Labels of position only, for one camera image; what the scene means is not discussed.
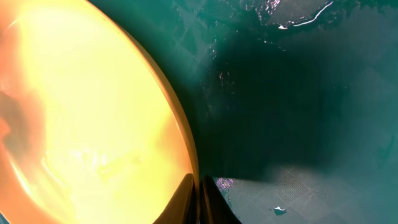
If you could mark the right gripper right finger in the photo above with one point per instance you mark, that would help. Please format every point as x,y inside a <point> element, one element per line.
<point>213,207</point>

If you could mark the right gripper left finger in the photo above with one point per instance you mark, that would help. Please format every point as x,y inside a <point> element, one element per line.
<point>182,207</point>

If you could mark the yellow-green plate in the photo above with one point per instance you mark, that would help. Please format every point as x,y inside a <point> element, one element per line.
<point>91,129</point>

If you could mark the turquoise plastic tray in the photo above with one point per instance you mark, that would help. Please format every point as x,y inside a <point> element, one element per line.
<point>292,104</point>

